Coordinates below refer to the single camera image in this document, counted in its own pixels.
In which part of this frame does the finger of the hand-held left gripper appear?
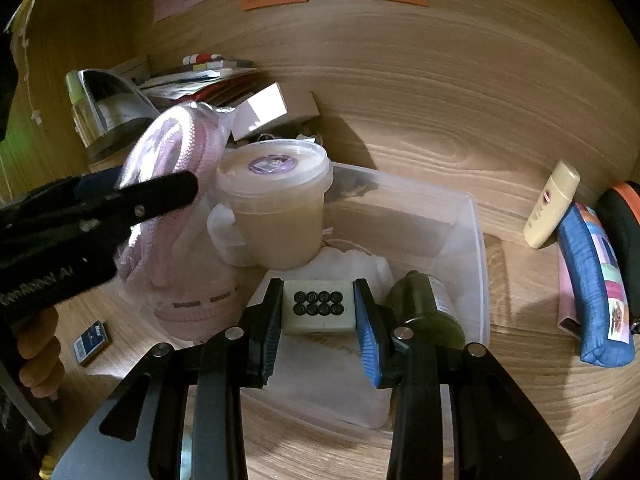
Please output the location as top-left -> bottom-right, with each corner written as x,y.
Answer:
30,171 -> 132,207
97,170 -> 200,225

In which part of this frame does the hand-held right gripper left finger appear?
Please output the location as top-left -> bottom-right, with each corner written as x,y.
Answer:
50,277 -> 286,480

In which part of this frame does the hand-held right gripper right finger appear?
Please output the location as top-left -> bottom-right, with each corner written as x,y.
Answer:
352,277 -> 581,480

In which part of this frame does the white tile with black circles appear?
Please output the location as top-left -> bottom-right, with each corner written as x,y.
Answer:
281,278 -> 357,336

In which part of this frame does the white drawstring bag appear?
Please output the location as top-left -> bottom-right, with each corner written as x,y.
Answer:
240,247 -> 396,428

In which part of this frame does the dark green bottle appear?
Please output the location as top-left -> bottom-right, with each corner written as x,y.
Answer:
386,270 -> 466,356

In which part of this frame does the pink rope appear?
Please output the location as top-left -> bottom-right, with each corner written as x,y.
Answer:
114,101 -> 236,291

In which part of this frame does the white lidded plastic tub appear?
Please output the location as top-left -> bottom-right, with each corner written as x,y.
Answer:
215,138 -> 334,269

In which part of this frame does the clear plastic container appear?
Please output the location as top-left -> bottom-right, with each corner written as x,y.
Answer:
200,160 -> 491,431

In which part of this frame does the person's left hand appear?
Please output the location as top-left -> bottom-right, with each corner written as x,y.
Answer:
15,307 -> 66,401

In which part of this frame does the green spray bottle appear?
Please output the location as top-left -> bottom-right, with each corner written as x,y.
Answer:
66,71 -> 101,146

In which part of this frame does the clear acrylic stand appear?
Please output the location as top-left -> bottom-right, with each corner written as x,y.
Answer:
75,69 -> 161,161

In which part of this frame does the blue card box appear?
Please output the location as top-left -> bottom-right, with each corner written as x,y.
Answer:
72,321 -> 111,366

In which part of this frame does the stack of books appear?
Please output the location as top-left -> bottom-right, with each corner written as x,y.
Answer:
132,57 -> 258,109

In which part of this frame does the small white box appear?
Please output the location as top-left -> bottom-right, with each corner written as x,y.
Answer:
230,82 -> 321,142

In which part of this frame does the red and white pen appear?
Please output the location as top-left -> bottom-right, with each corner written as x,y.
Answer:
182,52 -> 223,67

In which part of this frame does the cream lotion bottle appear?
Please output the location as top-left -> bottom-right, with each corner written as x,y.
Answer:
523,160 -> 581,250

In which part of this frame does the blue patchwork pouch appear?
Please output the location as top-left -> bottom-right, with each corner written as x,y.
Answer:
557,202 -> 636,363

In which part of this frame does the black case with orange zipper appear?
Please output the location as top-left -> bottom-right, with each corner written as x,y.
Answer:
595,182 -> 640,333

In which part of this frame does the white cable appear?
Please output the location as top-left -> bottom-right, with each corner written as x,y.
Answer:
15,10 -> 47,126

